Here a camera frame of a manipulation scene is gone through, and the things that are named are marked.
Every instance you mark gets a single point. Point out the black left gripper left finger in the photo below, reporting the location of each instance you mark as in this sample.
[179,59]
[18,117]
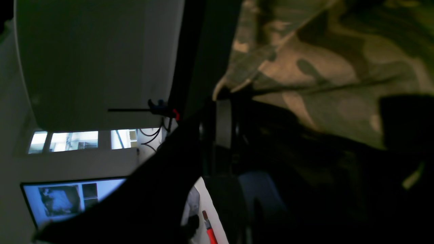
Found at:
[148,206]

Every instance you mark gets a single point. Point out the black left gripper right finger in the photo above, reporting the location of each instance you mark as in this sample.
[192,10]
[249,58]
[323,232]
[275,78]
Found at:
[328,188]

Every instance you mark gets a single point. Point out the camouflage t-shirt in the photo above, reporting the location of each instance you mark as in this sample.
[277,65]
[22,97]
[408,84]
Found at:
[329,61]

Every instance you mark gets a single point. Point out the computer monitor screen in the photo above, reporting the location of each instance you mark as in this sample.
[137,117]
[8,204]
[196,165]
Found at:
[55,201]

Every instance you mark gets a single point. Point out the orange blue clamp right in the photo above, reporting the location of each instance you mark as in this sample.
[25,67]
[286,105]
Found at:
[160,108]

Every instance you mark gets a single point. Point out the red handled screwdriver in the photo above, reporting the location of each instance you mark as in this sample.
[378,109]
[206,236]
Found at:
[209,229]

